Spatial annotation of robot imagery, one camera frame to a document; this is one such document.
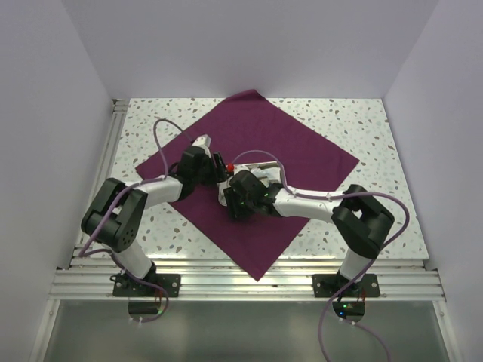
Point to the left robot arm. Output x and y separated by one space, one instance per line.
113 217

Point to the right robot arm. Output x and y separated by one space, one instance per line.
362 221

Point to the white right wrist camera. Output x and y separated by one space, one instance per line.
228 166

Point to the purple cloth mat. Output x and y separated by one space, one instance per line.
245 122

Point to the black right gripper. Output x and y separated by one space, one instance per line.
234 208

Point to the stainless steel tray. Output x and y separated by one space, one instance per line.
225 177

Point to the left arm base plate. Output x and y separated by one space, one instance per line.
158 285

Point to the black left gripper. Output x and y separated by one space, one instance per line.
218 173

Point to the white blue-print sachet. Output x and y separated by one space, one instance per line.
267 175

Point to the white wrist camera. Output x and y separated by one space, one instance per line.
228 166
203 142

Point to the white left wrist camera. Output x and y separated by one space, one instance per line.
203 142

